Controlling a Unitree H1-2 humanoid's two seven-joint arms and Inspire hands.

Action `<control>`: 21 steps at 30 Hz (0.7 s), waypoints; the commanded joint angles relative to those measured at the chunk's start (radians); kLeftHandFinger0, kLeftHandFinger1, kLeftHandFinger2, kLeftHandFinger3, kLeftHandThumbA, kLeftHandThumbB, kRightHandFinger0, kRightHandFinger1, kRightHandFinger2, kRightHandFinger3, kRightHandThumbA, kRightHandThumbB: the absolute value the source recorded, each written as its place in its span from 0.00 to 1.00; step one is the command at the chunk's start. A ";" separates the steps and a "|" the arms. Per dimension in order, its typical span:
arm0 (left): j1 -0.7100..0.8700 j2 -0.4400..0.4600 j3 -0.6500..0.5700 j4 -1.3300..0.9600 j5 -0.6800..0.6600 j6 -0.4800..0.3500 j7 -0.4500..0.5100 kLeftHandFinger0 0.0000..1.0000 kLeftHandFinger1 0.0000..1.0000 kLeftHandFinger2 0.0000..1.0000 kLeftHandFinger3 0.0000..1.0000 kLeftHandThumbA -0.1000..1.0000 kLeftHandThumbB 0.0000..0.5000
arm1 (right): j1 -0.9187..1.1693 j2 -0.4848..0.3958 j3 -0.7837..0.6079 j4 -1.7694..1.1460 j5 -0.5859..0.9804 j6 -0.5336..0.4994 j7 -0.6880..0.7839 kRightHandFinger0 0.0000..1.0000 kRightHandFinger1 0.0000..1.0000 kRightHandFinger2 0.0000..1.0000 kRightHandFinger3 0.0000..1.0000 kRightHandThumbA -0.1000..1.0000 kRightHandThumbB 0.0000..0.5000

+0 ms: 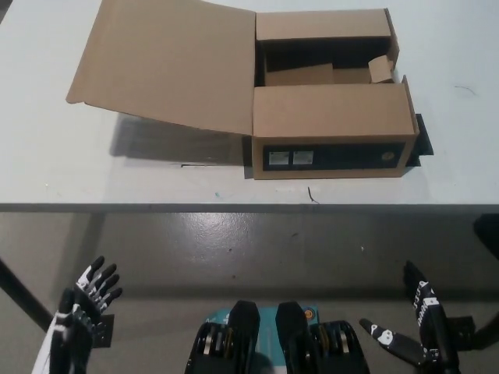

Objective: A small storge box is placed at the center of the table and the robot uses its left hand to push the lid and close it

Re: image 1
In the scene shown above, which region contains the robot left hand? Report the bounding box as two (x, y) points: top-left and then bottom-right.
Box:
(33, 255), (124, 374)

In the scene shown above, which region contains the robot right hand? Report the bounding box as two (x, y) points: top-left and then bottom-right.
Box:
(359, 260), (462, 374)

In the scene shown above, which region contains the brown cardboard storage box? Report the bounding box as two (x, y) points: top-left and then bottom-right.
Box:
(65, 0), (420, 181)

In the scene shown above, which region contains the small cardboard insert box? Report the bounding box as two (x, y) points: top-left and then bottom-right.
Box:
(367, 55), (395, 85)

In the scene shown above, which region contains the black floor foot plate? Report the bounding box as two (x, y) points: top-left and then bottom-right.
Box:
(447, 316), (477, 340)
(91, 313), (116, 348)

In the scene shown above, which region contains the black curved table leg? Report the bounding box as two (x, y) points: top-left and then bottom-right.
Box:
(474, 309), (499, 348)

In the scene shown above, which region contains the black diagonal table leg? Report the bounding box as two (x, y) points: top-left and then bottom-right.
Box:
(0, 257), (56, 325)

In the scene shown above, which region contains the dark rounded object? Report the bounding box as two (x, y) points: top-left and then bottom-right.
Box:
(472, 216), (499, 252)

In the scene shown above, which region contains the flat cardboard insert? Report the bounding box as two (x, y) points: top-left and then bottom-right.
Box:
(264, 63), (371, 86)

